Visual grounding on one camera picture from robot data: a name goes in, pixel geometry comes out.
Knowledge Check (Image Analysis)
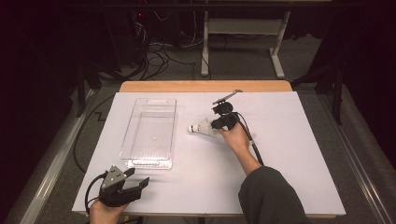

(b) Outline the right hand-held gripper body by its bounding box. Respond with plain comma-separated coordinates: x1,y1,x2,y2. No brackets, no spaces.
210,89,244,132

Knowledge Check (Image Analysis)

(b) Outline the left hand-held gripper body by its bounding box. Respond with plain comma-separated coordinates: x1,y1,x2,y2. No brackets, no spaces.
98,164,143,208

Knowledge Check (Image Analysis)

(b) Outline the clear plastic container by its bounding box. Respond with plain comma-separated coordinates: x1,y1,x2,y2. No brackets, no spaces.
119,97,177,171

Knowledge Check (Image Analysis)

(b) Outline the person's right hand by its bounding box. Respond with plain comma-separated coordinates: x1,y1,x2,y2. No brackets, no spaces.
218,121,252,155

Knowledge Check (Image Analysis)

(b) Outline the person's left hand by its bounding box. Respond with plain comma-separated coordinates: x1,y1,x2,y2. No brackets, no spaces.
89,200,130,224

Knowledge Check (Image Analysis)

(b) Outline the wooden table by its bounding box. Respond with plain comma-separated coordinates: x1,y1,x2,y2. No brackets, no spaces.
78,79,337,218

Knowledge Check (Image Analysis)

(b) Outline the white table cover board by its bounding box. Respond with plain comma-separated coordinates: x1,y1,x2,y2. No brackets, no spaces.
72,91,347,217

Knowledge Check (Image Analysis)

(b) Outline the black metal stand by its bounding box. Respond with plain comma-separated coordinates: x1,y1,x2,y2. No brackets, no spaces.
290,59,347,126
74,59,106,119

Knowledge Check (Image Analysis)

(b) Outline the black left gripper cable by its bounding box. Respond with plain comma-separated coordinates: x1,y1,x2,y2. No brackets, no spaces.
84,172,108,216

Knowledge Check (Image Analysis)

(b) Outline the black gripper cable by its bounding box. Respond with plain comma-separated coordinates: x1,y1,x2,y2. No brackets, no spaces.
228,110,265,167
84,172,108,216

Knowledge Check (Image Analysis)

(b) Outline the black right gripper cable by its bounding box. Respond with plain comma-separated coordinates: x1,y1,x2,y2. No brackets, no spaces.
228,110,265,167

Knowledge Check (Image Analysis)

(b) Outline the black floor cable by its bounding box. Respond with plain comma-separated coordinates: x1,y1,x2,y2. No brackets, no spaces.
73,94,116,174

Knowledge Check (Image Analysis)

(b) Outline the aluminium floor rail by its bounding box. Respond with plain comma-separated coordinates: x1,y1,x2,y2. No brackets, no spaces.
6,88,96,224
317,92,396,224

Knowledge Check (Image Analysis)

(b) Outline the bundle of floor cables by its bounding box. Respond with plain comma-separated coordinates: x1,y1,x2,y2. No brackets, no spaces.
122,40,200,82

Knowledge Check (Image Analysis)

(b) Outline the white metal desk frame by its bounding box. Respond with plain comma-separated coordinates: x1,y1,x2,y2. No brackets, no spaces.
200,10,292,79

